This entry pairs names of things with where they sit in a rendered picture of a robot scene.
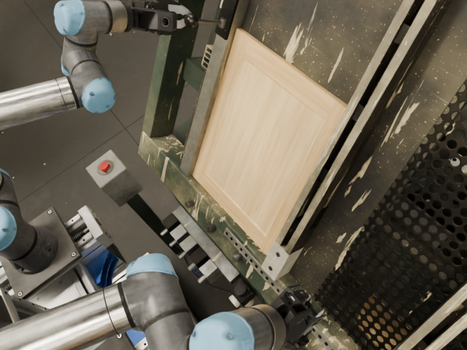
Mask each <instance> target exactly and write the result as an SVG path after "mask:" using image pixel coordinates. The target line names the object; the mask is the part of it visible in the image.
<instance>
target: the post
mask: <svg viewBox="0 0 467 350"><path fill-rule="evenodd" d="M127 203H128V205H129V206H130V207H131V208H132V209H133V210H134V211H135V212H136V213H137V214H138V215H139V216H140V218H141V219H142V220H143V221H144V222H145V223H146V224H147V225H148V226H149V227H150V228H151V229H152V230H153V231H154V232H155V234H157V236H159V238H160V239H162V241H164V243H166V245H167V246H168V247H169V248H170V249H171V250H172V251H173V252H174V253H175V254H176V255H177V254H178V253H179V252H180V251H181V249H179V248H177V247H176V245H174V246H173V247H171V246H170V245H169V243H171V242H172V241H173V240H174V238H173V237H172V236H171V234H170V233H169V231H168V233H166V234H165V235H164V236H162V235H161V232H162V231H163V230H164V229H165V227H164V225H163V224H162V223H161V220H160V219H159V217H158V216H157V215H156V214H155V212H154V211H153V210H152V209H151V208H150V207H149V206H148V205H147V203H146V202H145V201H144V200H143V198H142V197H141V196H140V195H139V194H138V193H137V195H135V196H134V197H133V198H131V199H130V200H129V201H127Z"/></svg>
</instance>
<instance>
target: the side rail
mask: <svg viewBox="0 0 467 350"><path fill-rule="evenodd" d="M174 1H176V2H177V3H180V4H181V5H182V6H184V7H186V8H187V9H189V11H190V12H191V13H193V14H195V15H196V16H197V18H198V19H201V16H202V11H203V7H204V2H205V0H174ZM198 28H199V23H198V24H197V25H196V27H194V28H188V27H187V26H184V27H183V28H182V29H181V30H179V31H177V32H176V33H174V34H172V35H160V37H159V41H158V48H157V52H156V59H155V63H154V70H153V74H152V78H151V85H150V89H149V96H148V100H147V107H146V111H145V118H144V122H143V126H142V130H143V131H144V132H145V134H146V135H147V136H148V137H149V138H154V137H158V136H162V135H167V134H171V133H173V130H174V125H175V121H176V118H177V113H178V109H179V104H180V101H181V96H182V93H183V88H184V85H185V80H184V79H183V78H182V75H183V69H184V66H185V63H186V58H191V56H192V50H193V47H194V44H195V39H196V36H197V31H198Z"/></svg>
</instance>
